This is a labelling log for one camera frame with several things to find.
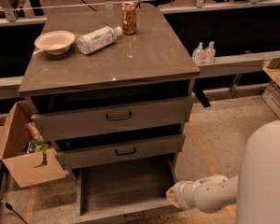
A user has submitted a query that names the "white paper bowl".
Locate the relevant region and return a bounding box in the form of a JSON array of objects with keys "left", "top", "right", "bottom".
[{"left": 35, "top": 31, "right": 76, "bottom": 55}]

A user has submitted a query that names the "green packet in box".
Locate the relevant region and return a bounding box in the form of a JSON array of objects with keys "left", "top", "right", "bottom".
[{"left": 35, "top": 143, "right": 50, "bottom": 152}]

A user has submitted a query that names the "grey drawer cabinet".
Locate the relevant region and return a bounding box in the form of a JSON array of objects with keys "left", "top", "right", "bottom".
[{"left": 18, "top": 7, "right": 201, "bottom": 173}]

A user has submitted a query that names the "grey middle drawer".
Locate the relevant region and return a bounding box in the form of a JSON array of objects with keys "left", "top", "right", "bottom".
[{"left": 56, "top": 133, "right": 185, "bottom": 170}]

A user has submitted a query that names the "grey metal railing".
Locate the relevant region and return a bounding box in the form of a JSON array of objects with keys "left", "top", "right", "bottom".
[{"left": 0, "top": 0, "right": 280, "bottom": 100}]

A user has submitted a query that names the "black cable on floor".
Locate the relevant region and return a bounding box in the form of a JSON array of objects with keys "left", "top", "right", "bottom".
[{"left": 0, "top": 200, "right": 28, "bottom": 224}]

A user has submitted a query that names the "snack packet in box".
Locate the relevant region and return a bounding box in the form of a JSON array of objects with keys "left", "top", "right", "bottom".
[{"left": 25, "top": 122, "right": 44, "bottom": 143}]

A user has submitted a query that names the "right clear sanitizer bottle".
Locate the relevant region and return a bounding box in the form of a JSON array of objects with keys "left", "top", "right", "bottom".
[{"left": 203, "top": 41, "right": 216, "bottom": 63}]

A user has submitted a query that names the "clear plastic water bottle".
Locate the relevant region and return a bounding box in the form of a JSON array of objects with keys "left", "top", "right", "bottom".
[{"left": 77, "top": 26, "right": 123, "bottom": 55}]

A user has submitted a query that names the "grey drawer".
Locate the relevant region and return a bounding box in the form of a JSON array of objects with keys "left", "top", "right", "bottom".
[
  {"left": 71, "top": 155, "right": 178, "bottom": 224},
  {"left": 33, "top": 96, "right": 191, "bottom": 141},
  {"left": 56, "top": 133, "right": 185, "bottom": 170}
]

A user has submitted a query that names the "blue can in box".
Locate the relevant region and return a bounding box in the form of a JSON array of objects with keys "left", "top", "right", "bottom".
[{"left": 24, "top": 142, "right": 35, "bottom": 154}]

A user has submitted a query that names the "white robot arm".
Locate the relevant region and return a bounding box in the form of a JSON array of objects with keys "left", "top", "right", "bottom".
[{"left": 166, "top": 120, "right": 280, "bottom": 224}]

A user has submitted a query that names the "open cardboard box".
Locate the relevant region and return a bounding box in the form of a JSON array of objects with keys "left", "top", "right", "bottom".
[{"left": 0, "top": 102, "right": 66, "bottom": 188}]

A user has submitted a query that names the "left clear sanitizer bottle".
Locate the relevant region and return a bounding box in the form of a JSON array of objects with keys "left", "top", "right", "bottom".
[{"left": 192, "top": 42, "right": 203, "bottom": 64}]

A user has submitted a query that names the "grey bottom drawer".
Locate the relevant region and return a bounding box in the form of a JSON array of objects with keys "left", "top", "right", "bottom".
[{"left": 71, "top": 155, "right": 178, "bottom": 224}]

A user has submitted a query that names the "clear sanitizer bottle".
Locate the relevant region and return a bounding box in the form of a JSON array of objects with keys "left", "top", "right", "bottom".
[
  {"left": 203, "top": 41, "right": 216, "bottom": 63},
  {"left": 192, "top": 42, "right": 203, "bottom": 64}
]

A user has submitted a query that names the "glass jar with snacks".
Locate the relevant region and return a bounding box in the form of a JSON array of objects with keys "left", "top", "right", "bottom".
[{"left": 121, "top": 2, "right": 136, "bottom": 35}]

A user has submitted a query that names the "grey top drawer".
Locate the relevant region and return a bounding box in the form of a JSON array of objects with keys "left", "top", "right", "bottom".
[{"left": 33, "top": 96, "right": 191, "bottom": 141}]

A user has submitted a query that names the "cardboard box at right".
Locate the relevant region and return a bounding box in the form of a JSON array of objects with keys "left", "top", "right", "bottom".
[{"left": 262, "top": 62, "right": 280, "bottom": 118}]

